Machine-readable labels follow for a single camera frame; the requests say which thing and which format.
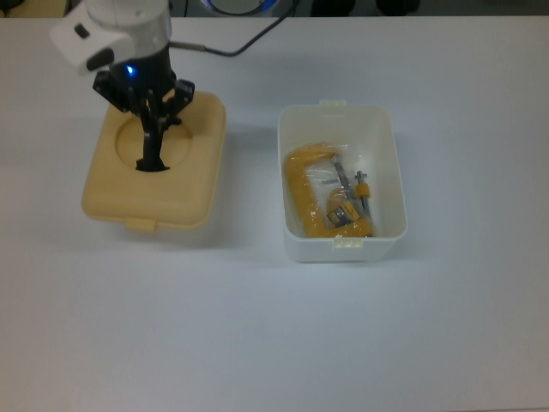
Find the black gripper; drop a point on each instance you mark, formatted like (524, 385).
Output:
(148, 75)

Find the round white and blue object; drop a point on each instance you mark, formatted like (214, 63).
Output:
(240, 5)

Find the white plastic tool box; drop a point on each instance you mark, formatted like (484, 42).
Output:
(377, 129)

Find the black round object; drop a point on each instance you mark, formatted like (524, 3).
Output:
(392, 3)

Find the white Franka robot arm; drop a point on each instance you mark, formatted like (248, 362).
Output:
(124, 17)

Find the clear plastic bag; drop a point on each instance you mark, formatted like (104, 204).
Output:
(321, 191)

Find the yellow C-clamp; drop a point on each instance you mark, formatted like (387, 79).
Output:
(296, 189)

